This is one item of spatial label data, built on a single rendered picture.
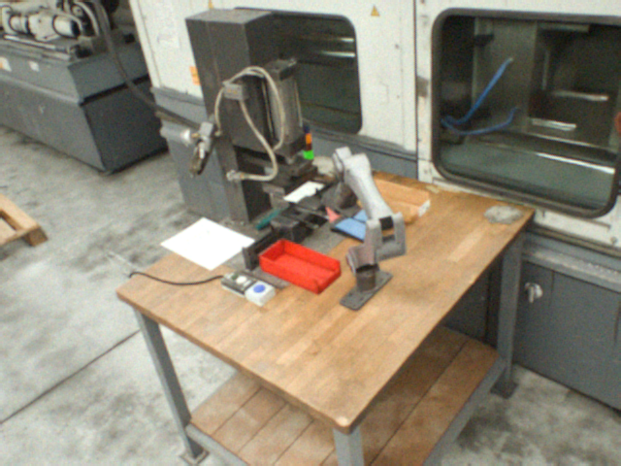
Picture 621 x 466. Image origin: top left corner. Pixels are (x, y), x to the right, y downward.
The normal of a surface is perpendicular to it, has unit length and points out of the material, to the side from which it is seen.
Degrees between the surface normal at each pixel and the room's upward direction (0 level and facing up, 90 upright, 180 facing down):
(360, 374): 0
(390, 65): 90
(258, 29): 90
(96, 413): 0
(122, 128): 90
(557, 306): 90
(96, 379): 0
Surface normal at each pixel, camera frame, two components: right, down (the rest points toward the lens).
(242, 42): -0.64, 0.49
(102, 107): 0.72, 0.30
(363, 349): -0.13, -0.83
